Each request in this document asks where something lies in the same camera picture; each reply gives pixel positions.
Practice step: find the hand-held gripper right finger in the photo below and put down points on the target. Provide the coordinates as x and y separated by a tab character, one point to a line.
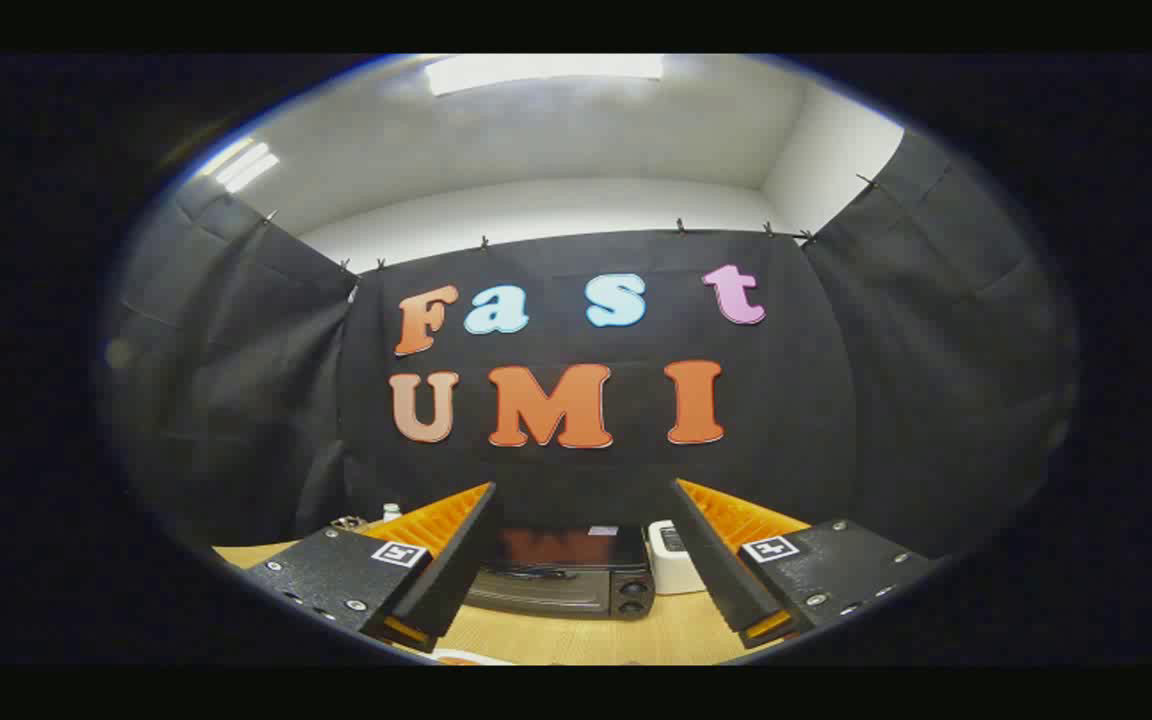
716	560

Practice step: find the small white bottle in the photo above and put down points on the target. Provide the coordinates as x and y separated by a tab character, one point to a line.
392	513

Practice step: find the black toaster oven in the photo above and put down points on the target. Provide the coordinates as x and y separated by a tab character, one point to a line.
561	575

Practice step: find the white box-shaped appliance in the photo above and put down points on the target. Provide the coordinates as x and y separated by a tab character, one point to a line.
674	565

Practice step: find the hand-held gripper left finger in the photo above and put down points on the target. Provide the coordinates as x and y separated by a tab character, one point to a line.
456	570

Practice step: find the row of black cloth clips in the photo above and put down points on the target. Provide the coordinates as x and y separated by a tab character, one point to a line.
680	226

